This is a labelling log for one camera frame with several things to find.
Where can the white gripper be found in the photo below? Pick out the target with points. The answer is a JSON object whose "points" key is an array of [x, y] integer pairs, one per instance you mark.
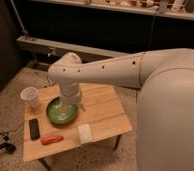
{"points": [[70, 94]]}

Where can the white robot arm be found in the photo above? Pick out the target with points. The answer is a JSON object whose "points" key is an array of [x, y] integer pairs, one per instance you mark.
{"points": [[165, 106]]}

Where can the green bowl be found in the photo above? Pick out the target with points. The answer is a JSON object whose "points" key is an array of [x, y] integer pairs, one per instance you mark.
{"points": [[60, 115]]}

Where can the wooden table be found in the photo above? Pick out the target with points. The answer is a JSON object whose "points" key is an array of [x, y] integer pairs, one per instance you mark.
{"points": [[102, 111]]}

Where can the white sponge block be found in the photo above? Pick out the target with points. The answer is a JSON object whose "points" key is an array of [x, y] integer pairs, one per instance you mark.
{"points": [[85, 133]]}

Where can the white paper cup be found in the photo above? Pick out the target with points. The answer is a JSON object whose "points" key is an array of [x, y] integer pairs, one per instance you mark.
{"points": [[30, 96]]}

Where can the orange carrot-shaped object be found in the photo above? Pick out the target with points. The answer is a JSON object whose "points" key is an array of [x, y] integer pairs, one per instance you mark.
{"points": [[49, 139]]}

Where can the black rectangular device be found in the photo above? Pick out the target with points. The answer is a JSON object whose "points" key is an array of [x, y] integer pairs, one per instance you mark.
{"points": [[34, 129]]}

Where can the grey baseboard ledge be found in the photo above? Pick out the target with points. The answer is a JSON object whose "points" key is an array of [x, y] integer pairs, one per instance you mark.
{"points": [[54, 48]]}

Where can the metal stand pole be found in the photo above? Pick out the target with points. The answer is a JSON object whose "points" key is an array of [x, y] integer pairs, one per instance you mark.
{"points": [[24, 31]]}

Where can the upper shelf with items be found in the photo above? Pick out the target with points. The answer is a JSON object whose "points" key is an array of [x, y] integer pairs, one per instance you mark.
{"points": [[123, 6]]}

